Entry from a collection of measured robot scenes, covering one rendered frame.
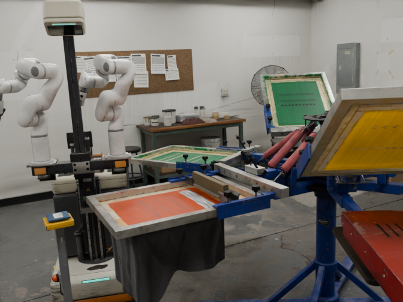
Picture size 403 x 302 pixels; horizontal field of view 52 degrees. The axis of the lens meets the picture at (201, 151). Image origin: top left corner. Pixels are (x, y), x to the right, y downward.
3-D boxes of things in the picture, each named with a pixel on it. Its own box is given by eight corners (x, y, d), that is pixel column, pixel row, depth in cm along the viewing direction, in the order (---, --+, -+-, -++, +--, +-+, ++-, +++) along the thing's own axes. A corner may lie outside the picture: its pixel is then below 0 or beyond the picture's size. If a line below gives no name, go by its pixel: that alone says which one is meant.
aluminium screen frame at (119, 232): (116, 239, 171) (115, 231, 170) (86, 202, 222) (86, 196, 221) (270, 204, 205) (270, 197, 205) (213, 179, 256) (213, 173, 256)
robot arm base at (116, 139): (107, 153, 259) (105, 129, 256) (128, 151, 262) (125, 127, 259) (107, 158, 244) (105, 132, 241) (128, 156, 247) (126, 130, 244)
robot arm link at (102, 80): (99, 74, 242) (84, 90, 257) (118, 75, 251) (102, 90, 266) (96, 62, 244) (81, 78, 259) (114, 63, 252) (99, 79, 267)
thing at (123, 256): (138, 318, 189) (131, 230, 180) (112, 277, 228) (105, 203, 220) (144, 316, 190) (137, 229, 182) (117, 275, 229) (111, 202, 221)
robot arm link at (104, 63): (134, 69, 232) (111, 70, 222) (116, 85, 247) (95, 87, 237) (124, 44, 234) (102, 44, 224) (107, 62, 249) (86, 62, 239)
